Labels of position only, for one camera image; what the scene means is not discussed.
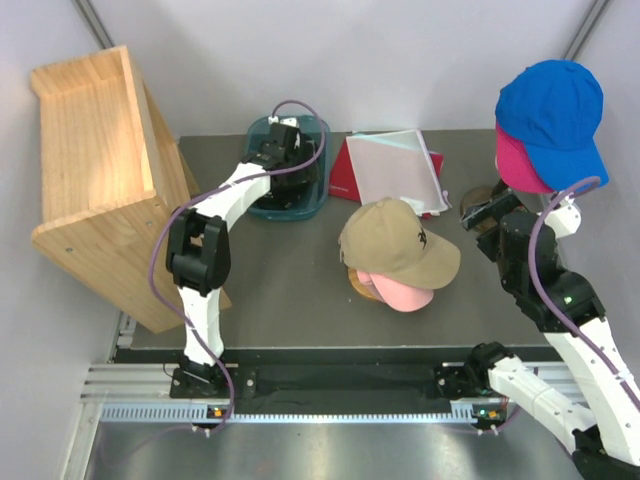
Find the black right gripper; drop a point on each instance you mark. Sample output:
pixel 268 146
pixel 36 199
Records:
pixel 494 207

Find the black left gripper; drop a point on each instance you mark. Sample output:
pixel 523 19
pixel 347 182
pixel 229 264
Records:
pixel 304 175

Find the magenta baseball cap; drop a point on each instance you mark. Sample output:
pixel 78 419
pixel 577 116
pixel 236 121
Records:
pixel 514 167

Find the blue baseball cap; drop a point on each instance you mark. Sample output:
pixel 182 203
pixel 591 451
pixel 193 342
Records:
pixel 554 108

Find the tan baseball cap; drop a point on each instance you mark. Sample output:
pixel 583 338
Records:
pixel 387 238

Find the salmon pink baseball cap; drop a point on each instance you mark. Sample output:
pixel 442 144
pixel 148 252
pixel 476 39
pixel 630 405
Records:
pixel 396 295

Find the black baseball cap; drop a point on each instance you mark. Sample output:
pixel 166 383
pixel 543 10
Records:
pixel 286 199

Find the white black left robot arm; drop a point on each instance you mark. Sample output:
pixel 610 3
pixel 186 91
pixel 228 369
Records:
pixel 198 250

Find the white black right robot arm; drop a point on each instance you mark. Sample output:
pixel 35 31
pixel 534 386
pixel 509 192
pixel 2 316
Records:
pixel 601 434

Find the teal plastic container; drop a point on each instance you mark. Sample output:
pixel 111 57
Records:
pixel 258 133

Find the cream mannequin head stand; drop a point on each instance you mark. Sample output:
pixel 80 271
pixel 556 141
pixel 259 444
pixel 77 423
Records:
pixel 478 196

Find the red booklet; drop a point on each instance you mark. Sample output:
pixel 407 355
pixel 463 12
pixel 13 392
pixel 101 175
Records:
pixel 342 182

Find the translucent zip document pouch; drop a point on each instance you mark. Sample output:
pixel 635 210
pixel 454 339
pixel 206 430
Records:
pixel 397 165

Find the round wooden hat stand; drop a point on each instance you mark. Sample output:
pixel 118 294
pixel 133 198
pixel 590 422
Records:
pixel 360 290

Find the wooden shelf box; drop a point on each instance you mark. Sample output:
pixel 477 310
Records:
pixel 112 175

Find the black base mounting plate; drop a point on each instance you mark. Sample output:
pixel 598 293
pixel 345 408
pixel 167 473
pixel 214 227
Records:
pixel 258 374

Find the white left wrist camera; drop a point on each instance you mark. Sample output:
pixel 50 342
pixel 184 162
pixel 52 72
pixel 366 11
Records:
pixel 287 121

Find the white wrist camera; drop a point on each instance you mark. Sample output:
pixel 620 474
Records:
pixel 565 219
pixel 287 121

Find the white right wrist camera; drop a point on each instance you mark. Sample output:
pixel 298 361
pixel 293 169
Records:
pixel 565 219

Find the grey slotted cable duct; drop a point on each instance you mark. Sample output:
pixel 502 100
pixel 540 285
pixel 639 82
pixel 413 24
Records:
pixel 457 413

